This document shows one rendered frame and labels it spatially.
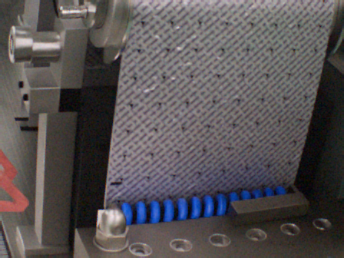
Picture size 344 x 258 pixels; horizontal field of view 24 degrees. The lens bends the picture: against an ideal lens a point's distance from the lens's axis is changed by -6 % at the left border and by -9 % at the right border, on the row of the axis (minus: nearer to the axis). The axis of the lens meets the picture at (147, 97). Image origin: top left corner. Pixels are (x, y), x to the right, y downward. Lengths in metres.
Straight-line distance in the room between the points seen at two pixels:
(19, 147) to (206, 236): 0.44
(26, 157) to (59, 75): 0.34
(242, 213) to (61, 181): 0.22
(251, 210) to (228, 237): 0.04
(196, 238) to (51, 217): 0.21
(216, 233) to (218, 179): 0.08
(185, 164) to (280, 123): 0.12
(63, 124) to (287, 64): 0.25
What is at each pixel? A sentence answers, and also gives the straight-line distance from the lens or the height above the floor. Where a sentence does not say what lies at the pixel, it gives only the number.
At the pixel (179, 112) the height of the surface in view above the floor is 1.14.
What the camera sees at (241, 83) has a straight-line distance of 0.87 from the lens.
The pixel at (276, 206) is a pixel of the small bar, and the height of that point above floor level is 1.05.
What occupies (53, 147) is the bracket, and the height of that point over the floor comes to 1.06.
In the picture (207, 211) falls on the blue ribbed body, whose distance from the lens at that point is 0.91.
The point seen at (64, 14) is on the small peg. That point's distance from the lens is 0.83.
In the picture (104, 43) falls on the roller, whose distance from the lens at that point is 0.82.
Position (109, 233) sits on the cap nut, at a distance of 0.82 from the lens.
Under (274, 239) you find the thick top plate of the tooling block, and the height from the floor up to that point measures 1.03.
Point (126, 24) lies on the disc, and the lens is 0.78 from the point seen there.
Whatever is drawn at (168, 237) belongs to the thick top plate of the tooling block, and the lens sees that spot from 0.86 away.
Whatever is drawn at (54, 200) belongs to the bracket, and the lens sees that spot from 0.98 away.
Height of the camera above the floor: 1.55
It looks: 27 degrees down
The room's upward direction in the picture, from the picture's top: 8 degrees clockwise
